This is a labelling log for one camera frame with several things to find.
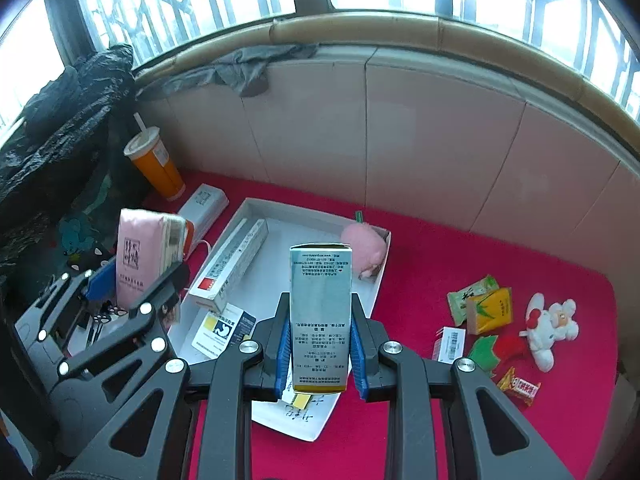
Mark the pink tissue packet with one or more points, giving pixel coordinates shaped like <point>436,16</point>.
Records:
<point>142,250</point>

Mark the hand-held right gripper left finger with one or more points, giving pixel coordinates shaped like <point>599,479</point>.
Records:
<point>282,355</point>

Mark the black plastic bag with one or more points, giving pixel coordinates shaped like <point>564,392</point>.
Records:
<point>65,120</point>

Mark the red green snack packet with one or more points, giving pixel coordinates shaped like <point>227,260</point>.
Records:
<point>487,352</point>

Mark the blue grey medicine box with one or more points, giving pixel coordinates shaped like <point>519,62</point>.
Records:
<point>320,310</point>

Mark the white barcode packet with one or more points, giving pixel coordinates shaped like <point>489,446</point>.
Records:
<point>452,342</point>

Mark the shallow white tray box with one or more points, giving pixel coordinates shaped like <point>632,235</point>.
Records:
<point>300,230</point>

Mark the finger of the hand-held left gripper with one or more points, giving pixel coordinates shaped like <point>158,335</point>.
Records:
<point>170,282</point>
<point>100,280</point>

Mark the plain white box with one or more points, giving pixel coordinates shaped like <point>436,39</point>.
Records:
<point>202,207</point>

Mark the orange red candy packet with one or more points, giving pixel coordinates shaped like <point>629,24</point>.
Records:
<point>520,386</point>

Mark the white plush toy red bow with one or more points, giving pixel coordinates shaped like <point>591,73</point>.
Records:
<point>550,327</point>

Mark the orange bottle with blue cap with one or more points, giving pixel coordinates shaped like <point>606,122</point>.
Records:
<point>492,310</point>

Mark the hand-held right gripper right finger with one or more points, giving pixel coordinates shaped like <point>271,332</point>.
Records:
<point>357,360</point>

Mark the pink plush toy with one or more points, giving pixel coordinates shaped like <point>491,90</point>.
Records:
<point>362,247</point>

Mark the small white blue box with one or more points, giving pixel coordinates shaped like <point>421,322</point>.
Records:
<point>220,332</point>

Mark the orange cup with straw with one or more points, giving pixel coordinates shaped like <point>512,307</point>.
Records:
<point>160,170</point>

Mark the dark cartoon print bag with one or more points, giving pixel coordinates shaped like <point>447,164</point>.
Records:
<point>85,230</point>

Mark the pink mat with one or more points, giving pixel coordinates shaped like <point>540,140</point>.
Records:
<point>500,250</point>

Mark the long white red box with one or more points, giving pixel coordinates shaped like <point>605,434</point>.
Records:
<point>230,265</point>

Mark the beige window sill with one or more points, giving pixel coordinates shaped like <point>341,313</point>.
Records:
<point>400,27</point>

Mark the grey cloth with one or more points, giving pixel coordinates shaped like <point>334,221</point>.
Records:
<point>245,72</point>

